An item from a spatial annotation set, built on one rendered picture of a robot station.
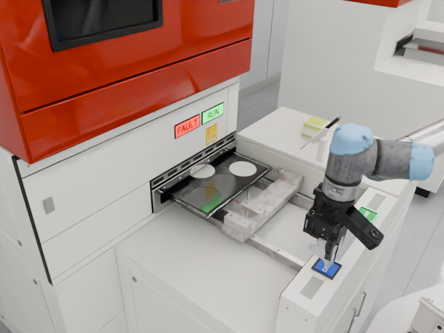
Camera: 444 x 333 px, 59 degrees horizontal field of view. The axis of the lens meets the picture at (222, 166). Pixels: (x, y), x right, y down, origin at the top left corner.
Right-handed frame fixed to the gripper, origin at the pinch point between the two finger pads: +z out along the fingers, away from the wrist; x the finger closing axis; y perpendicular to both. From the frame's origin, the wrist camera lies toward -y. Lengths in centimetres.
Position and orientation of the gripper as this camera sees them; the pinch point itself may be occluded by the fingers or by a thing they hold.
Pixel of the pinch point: (331, 263)
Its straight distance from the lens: 100.8
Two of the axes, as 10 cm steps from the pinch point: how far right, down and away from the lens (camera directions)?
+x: -6.1, 4.1, -6.7
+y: -7.9, -3.5, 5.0
